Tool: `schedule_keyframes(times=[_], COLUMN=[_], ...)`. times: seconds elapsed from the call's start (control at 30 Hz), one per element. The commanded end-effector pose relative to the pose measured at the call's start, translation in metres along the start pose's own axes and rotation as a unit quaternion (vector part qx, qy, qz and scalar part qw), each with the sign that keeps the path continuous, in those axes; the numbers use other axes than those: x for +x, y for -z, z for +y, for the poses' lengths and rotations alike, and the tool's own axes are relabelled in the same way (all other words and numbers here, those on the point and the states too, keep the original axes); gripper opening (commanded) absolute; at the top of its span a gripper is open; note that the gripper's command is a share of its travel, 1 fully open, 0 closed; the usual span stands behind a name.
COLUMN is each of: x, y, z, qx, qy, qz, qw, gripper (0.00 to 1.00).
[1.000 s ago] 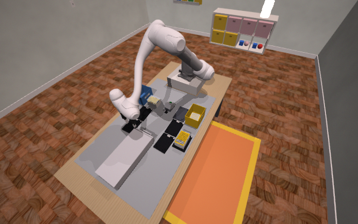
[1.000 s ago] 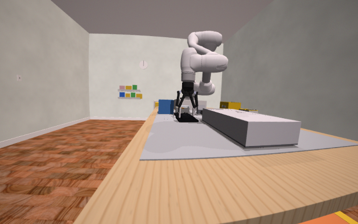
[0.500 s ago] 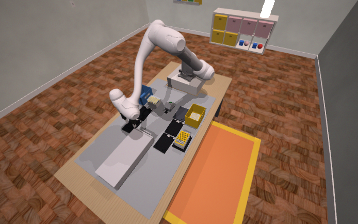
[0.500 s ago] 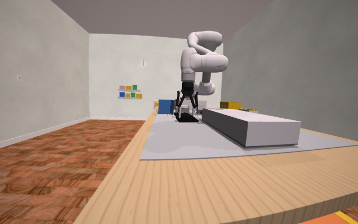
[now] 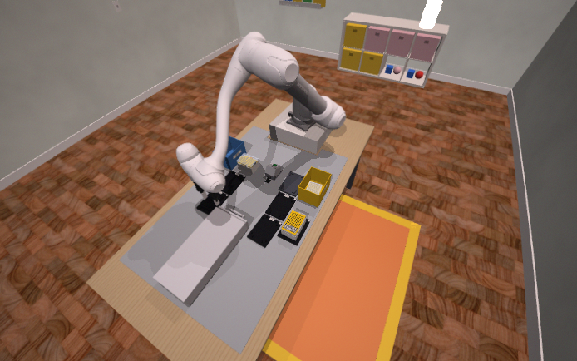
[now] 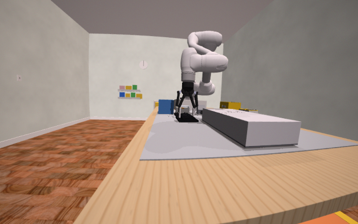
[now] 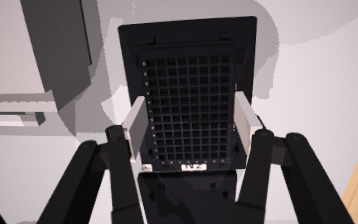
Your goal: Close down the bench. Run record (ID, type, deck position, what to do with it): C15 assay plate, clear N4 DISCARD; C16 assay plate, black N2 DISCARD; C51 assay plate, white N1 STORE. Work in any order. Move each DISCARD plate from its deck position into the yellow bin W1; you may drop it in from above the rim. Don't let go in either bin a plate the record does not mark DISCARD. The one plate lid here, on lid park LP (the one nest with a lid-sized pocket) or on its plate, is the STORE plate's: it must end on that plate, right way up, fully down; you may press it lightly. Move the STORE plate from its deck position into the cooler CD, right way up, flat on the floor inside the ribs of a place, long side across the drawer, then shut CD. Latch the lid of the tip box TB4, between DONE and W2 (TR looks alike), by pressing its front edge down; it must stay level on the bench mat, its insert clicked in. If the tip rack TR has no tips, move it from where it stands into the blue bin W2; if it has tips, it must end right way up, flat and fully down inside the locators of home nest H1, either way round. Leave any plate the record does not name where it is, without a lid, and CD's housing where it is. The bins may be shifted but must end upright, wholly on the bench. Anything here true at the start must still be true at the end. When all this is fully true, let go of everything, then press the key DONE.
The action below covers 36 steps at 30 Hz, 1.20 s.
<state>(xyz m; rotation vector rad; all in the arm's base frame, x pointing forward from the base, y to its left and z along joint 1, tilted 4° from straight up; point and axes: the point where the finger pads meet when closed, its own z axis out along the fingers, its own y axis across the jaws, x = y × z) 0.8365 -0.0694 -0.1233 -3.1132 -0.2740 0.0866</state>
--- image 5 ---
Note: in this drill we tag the grey bench mat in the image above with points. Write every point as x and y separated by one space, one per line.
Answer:
234 300

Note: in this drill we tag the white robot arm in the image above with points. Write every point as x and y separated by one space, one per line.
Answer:
273 65

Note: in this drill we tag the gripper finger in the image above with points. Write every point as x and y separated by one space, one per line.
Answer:
200 190
215 197

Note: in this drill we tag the black multi-well assay plate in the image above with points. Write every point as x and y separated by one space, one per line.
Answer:
209 204

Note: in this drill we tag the blue open bin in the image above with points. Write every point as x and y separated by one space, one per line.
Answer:
235 150

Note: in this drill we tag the yellow open-top bin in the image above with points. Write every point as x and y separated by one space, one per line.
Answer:
317 176

